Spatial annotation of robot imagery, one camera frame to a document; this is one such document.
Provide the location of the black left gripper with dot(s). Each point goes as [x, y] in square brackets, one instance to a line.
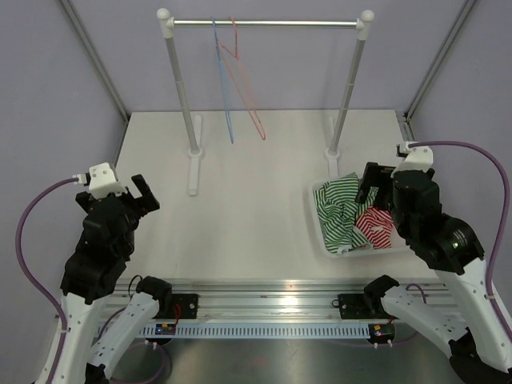
[145, 204]

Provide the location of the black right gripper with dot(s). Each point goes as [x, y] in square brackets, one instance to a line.
[375, 175]

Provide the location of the green striped tank top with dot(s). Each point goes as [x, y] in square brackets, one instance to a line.
[334, 203]

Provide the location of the red striped tank top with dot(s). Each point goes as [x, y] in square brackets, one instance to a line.
[377, 226]

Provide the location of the pink wire hanger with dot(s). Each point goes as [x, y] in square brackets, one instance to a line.
[237, 73]

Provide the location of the blue wire hanger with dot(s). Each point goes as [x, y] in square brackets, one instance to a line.
[224, 85]

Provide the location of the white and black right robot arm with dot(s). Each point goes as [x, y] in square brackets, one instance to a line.
[478, 348]

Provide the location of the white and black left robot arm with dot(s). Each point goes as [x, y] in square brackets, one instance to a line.
[90, 276]

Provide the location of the white plastic basket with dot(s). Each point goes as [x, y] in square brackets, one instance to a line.
[398, 244]

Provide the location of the white and silver clothes rack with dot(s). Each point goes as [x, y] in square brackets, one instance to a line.
[193, 124]

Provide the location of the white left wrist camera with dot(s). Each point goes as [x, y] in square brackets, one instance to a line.
[101, 181]

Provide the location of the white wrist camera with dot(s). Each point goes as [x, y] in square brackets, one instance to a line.
[101, 181]
[419, 158]

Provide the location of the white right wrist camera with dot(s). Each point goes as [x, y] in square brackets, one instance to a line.
[419, 158]

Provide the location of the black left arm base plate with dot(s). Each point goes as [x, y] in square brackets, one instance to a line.
[184, 306]

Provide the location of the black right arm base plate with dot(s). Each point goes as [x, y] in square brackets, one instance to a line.
[358, 307]

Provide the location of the aluminium mounting rail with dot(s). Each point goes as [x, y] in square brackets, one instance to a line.
[287, 299]

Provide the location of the white slotted cable duct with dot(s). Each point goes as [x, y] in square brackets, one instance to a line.
[257, 331]

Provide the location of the left aluminium frame post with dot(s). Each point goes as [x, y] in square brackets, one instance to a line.
[84, 39]

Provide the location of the aluminium frame post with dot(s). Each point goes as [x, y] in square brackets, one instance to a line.
[448, 43]
[84, 39]

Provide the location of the right aluminium frame post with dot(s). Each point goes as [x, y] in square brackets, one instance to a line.
[448, 43]

